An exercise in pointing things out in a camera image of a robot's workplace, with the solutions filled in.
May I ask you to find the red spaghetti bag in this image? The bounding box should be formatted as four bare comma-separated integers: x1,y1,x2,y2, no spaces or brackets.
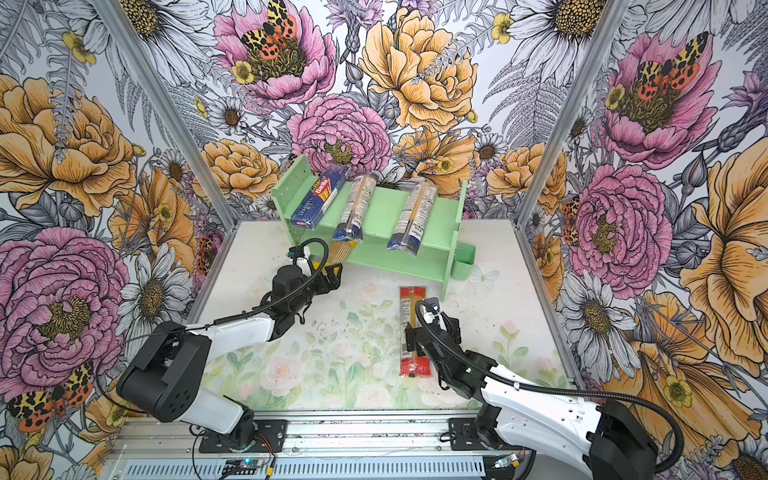
399,286,431,378

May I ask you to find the blue Barilla spaghetti box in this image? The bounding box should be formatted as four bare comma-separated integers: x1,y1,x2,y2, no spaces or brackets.
290,165,350,229

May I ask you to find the clear labelled spaghetti bag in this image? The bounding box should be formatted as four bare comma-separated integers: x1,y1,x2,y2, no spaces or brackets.
387,182,438,256

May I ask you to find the yellow spaghetti bag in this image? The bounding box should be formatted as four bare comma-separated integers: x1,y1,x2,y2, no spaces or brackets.
327,241,357,265

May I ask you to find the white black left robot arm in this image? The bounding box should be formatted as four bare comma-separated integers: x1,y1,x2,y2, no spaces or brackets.
117,263,343,451

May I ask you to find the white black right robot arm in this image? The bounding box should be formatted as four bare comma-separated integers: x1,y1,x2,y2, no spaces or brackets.
408,298,658,479

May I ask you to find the green two-tier shelf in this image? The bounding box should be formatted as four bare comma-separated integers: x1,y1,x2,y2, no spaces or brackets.
272,156,468,300

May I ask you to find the clear plastic lid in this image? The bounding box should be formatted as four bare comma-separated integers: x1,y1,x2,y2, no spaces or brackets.
264,262,304,288

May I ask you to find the green plastic cup holder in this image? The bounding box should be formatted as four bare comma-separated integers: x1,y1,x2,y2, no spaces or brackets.
451,242,476,281

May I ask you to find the green circuit board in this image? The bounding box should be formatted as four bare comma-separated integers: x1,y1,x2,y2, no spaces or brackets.
221,459,261,479

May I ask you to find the black corrugated right cable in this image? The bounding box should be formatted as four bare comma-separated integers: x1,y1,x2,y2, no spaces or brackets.
415,298,685,474

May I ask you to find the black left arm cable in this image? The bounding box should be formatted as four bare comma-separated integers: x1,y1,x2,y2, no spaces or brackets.
95,237,330,415

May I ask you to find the aluminium front rail base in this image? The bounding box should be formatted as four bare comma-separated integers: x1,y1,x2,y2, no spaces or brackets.
98,409,601,480

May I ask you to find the aluminium left corner post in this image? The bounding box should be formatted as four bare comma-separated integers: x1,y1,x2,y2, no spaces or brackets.
94,1,239,232

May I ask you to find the aluminium corner post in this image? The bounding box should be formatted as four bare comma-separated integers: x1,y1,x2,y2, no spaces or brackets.
515,0,630,231
94,1,239,232

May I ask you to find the aluminium right corner post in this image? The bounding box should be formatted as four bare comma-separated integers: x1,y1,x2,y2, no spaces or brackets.
515,0,630,231

